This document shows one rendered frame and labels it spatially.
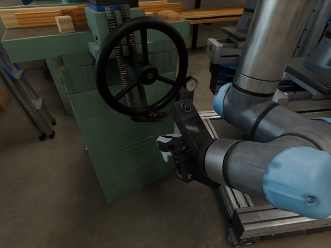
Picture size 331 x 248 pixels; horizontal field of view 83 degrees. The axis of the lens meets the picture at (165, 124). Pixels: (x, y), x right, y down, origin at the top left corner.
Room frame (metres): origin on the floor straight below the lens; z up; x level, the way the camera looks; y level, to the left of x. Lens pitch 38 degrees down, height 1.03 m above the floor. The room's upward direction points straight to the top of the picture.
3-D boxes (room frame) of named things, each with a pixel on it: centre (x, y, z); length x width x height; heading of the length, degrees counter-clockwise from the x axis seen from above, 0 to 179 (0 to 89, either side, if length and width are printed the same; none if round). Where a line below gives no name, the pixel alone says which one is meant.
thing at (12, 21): (0.82, 0.26, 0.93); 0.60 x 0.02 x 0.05; 120
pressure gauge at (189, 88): (0.77, -0.11, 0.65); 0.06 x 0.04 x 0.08; 120
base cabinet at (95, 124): (0.92, 0.28, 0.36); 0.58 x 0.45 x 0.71; 30
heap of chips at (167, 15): (0.85, -0.01, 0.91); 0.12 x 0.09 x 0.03; 30
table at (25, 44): (0.71, 0.19, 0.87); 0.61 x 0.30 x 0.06; 120
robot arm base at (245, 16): (1.02, -0.43, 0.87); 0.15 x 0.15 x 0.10
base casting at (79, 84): (0.93, 0.28, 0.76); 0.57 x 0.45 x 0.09; 30
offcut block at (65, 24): (0.62, 0.30, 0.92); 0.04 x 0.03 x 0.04; 127
